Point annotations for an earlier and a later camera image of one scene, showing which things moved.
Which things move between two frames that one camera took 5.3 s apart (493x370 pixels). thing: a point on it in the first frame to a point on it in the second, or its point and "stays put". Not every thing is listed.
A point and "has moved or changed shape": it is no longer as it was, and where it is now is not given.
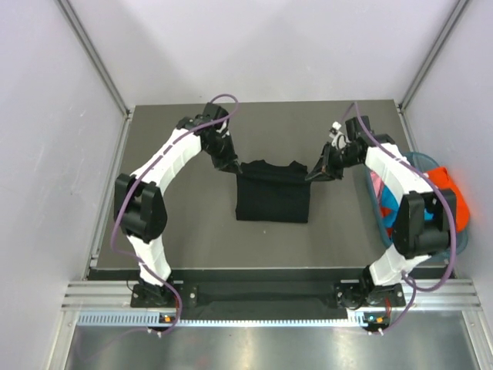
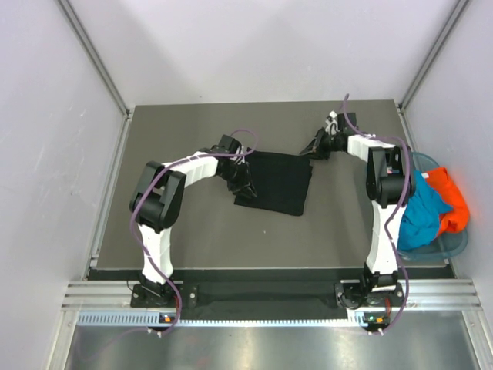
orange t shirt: x=441 y=177 stays put
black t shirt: x=273 y=193 has moved or changed shape
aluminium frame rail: x=117 y=295 stays put
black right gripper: x=325 y=169 to x=314 y=147
